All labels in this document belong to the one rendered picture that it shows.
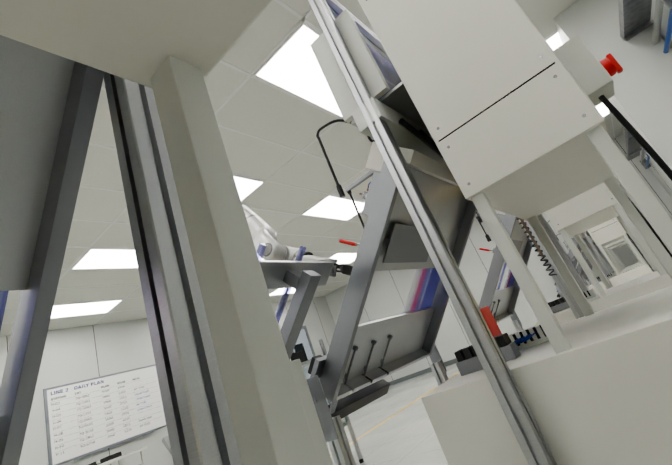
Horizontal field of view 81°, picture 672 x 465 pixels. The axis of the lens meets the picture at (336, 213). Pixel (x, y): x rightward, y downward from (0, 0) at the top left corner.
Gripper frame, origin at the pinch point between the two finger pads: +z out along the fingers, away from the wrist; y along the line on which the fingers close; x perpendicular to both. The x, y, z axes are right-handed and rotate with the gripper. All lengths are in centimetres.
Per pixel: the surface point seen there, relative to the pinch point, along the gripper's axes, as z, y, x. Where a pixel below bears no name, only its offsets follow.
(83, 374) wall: -618, 187, 296
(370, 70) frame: 8, -11, -60
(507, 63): 46, -10, -58
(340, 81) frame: -2, -11, -58
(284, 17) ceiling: -132, 79, -148
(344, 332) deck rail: 10.8, -10.0, 15.4
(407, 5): 17, -10, -78
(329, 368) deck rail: 7.3, -10.0, 26.9
